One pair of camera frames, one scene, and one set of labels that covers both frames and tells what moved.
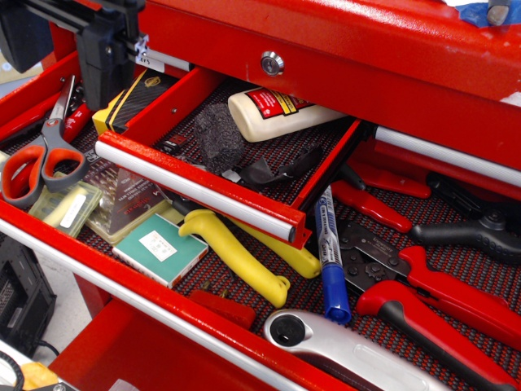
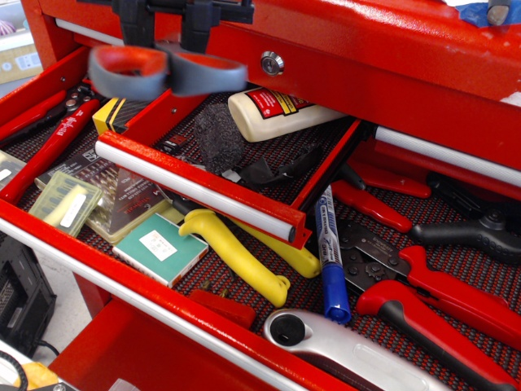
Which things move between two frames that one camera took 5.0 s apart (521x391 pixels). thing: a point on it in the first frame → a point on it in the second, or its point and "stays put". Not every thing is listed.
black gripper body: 27,37 → 229,11
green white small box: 157,248 stays put
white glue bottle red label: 256,114 stays put
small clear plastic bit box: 67,209 stays put
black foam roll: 217,140 stays put
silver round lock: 272,63 stays put
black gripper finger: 108,59 → 137,22
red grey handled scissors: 51,160 → 133,72
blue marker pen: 337,305 stays put
